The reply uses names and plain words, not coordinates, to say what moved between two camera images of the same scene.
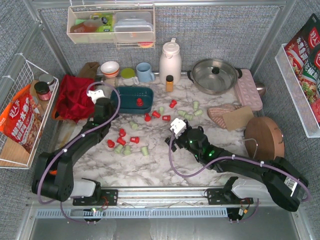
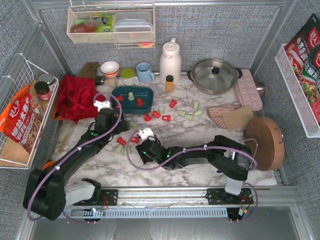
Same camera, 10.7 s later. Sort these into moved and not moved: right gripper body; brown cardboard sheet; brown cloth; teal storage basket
Moved: right gripper body
Not moved: brown cardboard sheet; brown cloth; teal storage basket
